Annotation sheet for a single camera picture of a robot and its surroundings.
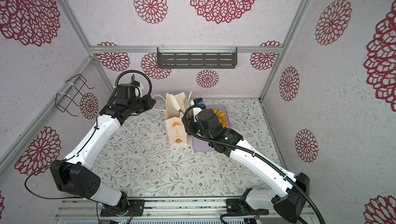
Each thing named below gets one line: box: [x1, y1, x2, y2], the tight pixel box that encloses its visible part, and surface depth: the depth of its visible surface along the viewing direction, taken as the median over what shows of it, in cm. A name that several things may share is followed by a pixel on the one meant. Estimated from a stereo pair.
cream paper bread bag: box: [165, 91, 189, 147], surface depth 84 cm
